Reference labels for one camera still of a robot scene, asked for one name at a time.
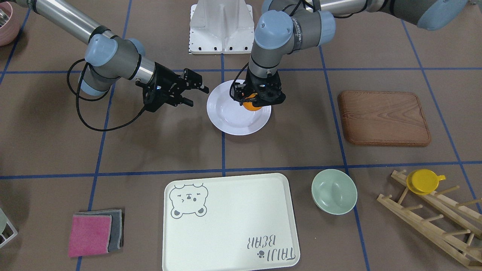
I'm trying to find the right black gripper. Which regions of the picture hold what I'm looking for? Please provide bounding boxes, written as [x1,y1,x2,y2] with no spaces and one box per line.
[136,63,209,113]

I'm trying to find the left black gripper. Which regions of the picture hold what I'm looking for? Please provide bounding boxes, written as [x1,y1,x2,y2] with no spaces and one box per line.
[230,70,286,107]

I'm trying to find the orange fruit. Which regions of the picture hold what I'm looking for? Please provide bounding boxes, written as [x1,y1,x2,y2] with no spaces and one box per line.
[242,102,262,111]

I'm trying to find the white round plate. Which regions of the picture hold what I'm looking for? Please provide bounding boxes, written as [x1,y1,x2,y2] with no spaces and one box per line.
[206,80,272,136]

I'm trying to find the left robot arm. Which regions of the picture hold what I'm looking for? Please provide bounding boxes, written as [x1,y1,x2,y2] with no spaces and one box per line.
[229,0,468,108]

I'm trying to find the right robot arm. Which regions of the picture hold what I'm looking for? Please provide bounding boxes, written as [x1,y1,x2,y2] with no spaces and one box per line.
[15,0,209,113]

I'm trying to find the cream bear tray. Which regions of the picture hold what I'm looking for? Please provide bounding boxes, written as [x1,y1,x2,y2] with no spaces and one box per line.
[162,173,300,271]

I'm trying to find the brown wooden tray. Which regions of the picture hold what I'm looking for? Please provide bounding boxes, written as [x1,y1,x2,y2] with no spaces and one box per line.
[337,90,432,146]

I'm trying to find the green bowl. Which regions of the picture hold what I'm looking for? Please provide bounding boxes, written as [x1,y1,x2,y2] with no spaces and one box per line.
[311,169,358,215]

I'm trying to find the pink grey cloth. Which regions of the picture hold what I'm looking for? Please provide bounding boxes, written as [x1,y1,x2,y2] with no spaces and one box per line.
[68,209,123,257]

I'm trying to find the pink bowl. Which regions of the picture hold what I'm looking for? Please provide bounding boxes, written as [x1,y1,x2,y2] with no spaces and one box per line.
[0,2,20,46]

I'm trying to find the yellow cup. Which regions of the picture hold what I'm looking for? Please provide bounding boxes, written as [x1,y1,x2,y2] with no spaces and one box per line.
[406,169,446,195]

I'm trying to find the wooden cup rack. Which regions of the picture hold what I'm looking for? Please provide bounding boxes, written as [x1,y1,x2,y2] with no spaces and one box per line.
[377,170,482,271]

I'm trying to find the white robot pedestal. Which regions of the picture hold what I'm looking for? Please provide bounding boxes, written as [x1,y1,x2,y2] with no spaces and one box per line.
[188,0,255,55]

